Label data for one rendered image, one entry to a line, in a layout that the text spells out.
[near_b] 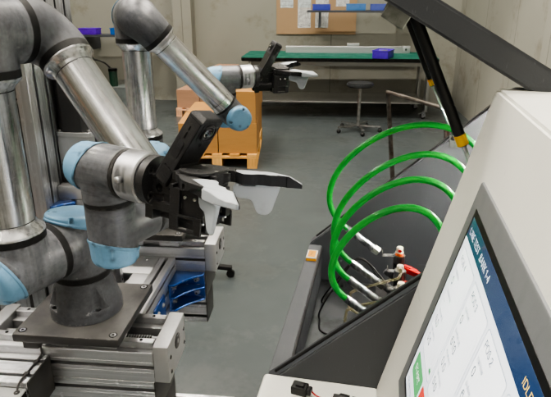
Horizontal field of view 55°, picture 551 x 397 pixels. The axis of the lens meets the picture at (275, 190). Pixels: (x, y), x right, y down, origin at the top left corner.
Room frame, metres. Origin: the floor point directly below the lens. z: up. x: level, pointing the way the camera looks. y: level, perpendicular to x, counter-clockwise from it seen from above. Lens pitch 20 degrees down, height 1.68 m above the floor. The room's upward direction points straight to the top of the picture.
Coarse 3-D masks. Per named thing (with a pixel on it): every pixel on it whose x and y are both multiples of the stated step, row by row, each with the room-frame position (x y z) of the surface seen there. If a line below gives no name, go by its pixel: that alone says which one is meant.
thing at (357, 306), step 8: (384, 208) 0.94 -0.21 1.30; (392, 208) 0.93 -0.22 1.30; (400, 208) 0.92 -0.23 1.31; (408, 208) 0.92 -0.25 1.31; (416, 208) 0.92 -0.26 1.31; (424, 208) 0.92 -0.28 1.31; (368, 216) 0.94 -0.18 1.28; (376, 216) 0.93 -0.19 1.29; (384, 216) 0.93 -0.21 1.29; (432, 216) 0.91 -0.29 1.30; (360, 224) 0.94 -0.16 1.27; (440, 224) 0.91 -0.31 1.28; (352, 232) 0.94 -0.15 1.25; (344, 240) 0.94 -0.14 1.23; (336, 248) 0.95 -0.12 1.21; (336, 256) 0.95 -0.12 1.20; (328, 272) 0.95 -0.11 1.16; (336, 288) 0.95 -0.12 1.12; (344, 296) 0.94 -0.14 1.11; (352, 304) 0.94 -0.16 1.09; (360, 304) 0.94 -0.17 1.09
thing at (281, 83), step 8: (280, 64) 1.81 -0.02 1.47; (256, 72) 1.73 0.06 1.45; (272, 72) 1.76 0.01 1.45; (256, 80) 1.73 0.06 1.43; (264, 80) 1.76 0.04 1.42; (272, 80) 1.76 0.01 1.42; (280, 80) 1.76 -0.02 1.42; (288, 80) 1.77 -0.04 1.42; (256, 88) 1.75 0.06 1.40; (264, 88) 1.76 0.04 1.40; (280, 88) 1.77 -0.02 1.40; (288, 88) 1.77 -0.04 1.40
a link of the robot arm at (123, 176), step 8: (128, 152) 0.72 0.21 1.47; (136, 152) 0.72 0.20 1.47; (144, 152) 0.72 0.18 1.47; (152, 152) 0.73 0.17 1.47; (120, 160) 0.71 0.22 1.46; (128, 160) 0.71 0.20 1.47; (136, 160) 0.70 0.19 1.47; (120, 168) 0.70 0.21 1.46; (128, 168) 0.69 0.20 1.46; (136, 168) 0.69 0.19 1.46; (112, 176) 0.70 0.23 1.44; (120, 176) 0.70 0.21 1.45; (128, 176) 0.69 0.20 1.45; (112, 184) 0.70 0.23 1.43; (120, 184) 0.70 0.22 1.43; (128, 184) 0.69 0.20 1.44; (120, 192) 0.70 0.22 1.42; (128, 192) 0.69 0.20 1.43; (136, 200) 0.69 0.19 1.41
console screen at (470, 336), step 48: (480, 192) 0.66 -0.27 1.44; (480, 240) 0.58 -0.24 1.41; (480, 288) 0.51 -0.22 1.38; (528, 288) 0.41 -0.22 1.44; (432, 336) 0.61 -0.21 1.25; (480, 336) 0.46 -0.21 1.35; (528, 336) 0.37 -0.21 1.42; (432, 384) 0.53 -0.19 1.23; (480, 384) 0.41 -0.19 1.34; (528, 384) 0.33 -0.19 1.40
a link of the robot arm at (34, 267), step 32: (0, 0) 0.91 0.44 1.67; (0, 32) 0.87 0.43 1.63; (32, 32) 0.92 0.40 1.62; (0, 64) 0.86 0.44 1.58; (0, 96) 0.87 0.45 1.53; (0, 128) 0.86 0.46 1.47; (0, 160) 0.86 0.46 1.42; (0, 192) 0.86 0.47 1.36; (0, 224) 0.85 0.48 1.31; (32, 224) 0.89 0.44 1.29; (0, 256) 0.84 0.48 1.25; (32, 256) 0.86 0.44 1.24; (64, 256) 0.92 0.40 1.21; (0, 288) 0.82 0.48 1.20; (32, 288) 0.86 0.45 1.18
